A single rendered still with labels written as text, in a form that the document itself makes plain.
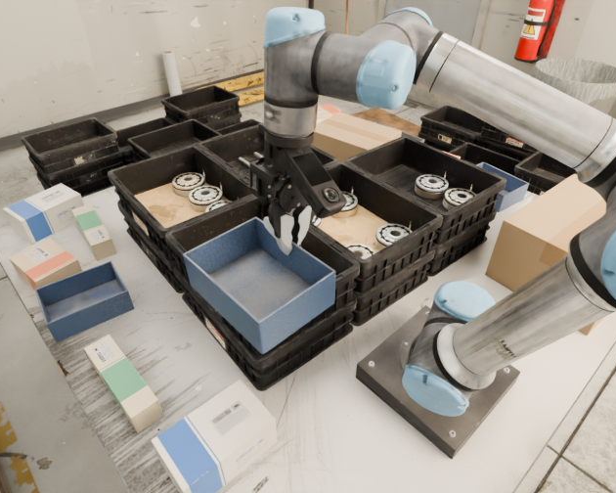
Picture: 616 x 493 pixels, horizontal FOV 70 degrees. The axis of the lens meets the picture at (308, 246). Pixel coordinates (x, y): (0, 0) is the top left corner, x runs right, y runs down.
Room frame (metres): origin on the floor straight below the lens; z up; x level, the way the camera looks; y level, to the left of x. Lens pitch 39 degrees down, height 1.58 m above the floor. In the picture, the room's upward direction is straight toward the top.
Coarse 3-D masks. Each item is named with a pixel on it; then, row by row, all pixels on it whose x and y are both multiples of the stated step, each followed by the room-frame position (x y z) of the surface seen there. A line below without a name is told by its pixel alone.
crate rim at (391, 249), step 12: (348, 168) 1.20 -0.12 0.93; (372, 180) 1.12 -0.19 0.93; (396, 192) 1.06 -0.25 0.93; (420, 204) 0.99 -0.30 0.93; (312, 228) 0.89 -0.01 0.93; (420, 228) 0.89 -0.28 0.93; (432, 228) 0.90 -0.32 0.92; (408, 240) 0.84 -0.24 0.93; (348, 252) 0.79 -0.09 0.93; (384, 252) 0.79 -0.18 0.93; (396, 252) 0.82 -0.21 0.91; (360, 264) 0.76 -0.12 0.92; (372, 264) 0.76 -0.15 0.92
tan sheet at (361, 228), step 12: (360, 216) 1.08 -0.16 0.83; (372, 216) 1.08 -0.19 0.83; (324, 228) 1.02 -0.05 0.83; (336, 228) 1.02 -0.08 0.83; (348, 228) 1.02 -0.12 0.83; (360, 228) 1.02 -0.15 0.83; (372, 228) 1.02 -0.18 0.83; (336, 240) 0.97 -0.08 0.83; (348, 240) 0.97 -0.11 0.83; (360, 240) 0.97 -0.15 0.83; (372, 240) 0.97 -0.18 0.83
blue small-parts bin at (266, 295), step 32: (256, 224) 0.64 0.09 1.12; (192, 256) 0.55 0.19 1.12; (224, 256) 0.59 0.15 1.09; (256, 256) 0.61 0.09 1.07; (288, 256) 0.57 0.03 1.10; (224, 288) 0.53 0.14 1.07; (256, 288) 0.53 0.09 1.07; (288, 288) 0.53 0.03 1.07; (320, 288) 0.47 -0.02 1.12; (256, 320) 0.40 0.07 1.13; (288, 320) 0.43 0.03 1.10
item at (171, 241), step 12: (240, 204) 0.99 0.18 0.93; (204, 216) 0.94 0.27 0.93; (216, 216) 0.94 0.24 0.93; (180, 228) 0.89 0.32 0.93; (168, 240) 0.84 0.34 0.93; (324, 240) 0.84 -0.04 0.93; (180, 252) 0.79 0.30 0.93; (336, 252) 0.79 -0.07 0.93; (336, 276) 0.71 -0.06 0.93; (348, 276) 0.71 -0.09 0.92; (336, 288) 0.69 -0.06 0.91
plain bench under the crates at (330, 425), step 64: (0, 256) 1.05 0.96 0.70; (128, 256) 1.05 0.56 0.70; (128, 320) 0.79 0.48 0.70; (192, 320) 0.79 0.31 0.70; (384, 320) 0.79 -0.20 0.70; (192, 384) 0.59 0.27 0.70; (320, 384) 0.59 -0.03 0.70; (576, 384) 0.59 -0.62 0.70; (128, 448) 0.44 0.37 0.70; (320, 448) 0.44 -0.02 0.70; (384, 448) 0.44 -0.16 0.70; (512, 448) 0.44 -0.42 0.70
